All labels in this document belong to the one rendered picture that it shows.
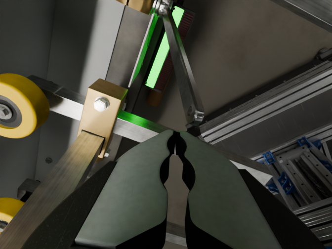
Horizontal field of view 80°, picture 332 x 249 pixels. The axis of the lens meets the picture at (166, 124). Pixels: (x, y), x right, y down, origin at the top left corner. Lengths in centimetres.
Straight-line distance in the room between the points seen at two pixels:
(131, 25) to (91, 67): 18
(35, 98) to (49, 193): 12
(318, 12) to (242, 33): 88
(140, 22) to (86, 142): 24
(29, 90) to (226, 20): 99
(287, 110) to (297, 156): 22
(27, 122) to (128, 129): 13
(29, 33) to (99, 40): 14
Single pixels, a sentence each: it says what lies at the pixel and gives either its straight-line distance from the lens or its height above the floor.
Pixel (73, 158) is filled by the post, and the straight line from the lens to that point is 29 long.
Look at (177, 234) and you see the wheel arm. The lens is 54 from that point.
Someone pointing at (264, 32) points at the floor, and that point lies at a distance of 121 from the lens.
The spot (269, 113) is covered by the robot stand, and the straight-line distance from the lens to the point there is 110.
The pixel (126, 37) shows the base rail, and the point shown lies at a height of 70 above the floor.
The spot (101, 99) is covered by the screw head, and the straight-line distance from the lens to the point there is 29.
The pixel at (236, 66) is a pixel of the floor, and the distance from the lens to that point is 120.
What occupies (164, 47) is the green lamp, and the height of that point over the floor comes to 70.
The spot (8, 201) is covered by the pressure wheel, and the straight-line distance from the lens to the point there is 48.
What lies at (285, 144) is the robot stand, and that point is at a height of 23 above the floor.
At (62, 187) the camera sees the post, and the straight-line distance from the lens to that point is 26.
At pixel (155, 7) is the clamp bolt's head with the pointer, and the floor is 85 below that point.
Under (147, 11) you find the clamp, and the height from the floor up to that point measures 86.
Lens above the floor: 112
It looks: 61 degrees down
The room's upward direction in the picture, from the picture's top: 175 degrees counter-clockwise
